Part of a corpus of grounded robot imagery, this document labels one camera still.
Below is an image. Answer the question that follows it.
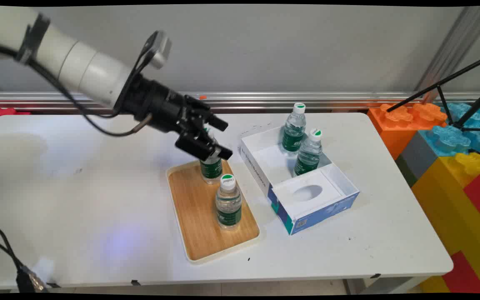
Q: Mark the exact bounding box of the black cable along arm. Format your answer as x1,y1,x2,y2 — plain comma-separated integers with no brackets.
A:
0,42,154,138

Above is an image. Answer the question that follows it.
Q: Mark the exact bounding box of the white blue cardboard box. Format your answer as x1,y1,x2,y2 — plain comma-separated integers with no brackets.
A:
239,125,360,236

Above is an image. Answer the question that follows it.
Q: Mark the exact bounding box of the orange giant building block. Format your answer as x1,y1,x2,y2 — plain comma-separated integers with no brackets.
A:
367,102,449,161

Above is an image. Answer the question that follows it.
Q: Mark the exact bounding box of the yellow giant building block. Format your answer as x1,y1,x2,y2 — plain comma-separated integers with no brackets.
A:
411,152,480,293

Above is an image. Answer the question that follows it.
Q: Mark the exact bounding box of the aluminium rail along wall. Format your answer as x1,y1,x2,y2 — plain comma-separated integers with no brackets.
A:
0,91,480,114

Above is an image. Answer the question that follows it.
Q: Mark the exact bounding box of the black cable metal connector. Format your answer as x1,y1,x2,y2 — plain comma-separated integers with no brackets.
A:
0,221,50,293

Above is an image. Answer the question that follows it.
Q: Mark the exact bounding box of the bamboo tray white rim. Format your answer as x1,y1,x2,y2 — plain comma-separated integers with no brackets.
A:
166,160,261,265

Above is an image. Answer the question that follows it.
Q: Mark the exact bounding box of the blue giant building block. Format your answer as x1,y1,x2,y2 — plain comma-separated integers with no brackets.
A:
419,102,480,157

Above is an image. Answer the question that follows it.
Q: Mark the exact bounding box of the black strap on arm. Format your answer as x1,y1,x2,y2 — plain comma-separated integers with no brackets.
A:
16,12,51,64

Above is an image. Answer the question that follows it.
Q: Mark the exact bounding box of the water bottle green label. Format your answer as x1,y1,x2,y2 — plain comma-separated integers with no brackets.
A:
282,102,307,154
294,128,323,177
215,174,243,231
200,127,224,185

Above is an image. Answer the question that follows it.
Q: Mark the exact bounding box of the grey giant building block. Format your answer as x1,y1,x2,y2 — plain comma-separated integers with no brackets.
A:
400,131,439,180

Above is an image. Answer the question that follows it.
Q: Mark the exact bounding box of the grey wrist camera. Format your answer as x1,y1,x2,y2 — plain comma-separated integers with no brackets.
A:
141,30,172,70

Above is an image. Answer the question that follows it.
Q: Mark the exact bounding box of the red plastic block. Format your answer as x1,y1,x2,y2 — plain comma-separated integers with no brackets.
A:
0,107,31,128

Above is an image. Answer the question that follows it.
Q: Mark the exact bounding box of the black tripod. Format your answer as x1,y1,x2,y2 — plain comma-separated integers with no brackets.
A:
386,52,480,132

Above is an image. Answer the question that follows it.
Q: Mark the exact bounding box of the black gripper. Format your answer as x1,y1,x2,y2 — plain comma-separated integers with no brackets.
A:
117,75,233,161

